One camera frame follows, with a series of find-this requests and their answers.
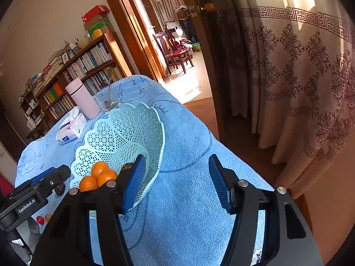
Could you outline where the red box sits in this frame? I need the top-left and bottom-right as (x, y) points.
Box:
(81, 5), (110, 24)

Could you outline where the dark red wooden chair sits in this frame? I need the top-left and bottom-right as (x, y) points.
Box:
(153, 32), (195, 75)

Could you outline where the patterned beige curtain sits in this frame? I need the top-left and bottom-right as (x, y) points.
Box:
(222, 0), (355, 200)

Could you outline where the clear drinking glass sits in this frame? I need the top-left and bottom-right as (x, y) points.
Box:
(96, 90), (122, 114)

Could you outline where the green box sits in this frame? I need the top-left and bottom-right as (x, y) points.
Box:
(84, 19), (111, 31)

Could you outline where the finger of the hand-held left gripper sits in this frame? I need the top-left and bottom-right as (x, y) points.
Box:
(41, 164), (71, 200)
(29, 167), (57, 187)

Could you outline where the white blue tissue pack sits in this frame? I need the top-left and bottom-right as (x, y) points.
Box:
(56, 108), (87, 146)

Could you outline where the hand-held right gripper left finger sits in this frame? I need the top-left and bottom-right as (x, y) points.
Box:
(30, 154), (147, 266)

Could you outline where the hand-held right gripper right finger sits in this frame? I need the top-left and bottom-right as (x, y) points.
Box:
(208, 154), (323, 266)

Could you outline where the pink thermos bottle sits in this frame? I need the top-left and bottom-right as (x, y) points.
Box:
(65, 78), (101, 119)

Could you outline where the light teal lattice plastic basket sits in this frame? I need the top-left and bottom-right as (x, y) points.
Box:
(69, 102), (166, 219)

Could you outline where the brown wooden door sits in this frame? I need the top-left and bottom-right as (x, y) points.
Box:
(191, 0), (226, 142)

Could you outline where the wooden bookshelf with books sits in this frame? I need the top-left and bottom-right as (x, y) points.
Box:
(19, 32), (131, 142)

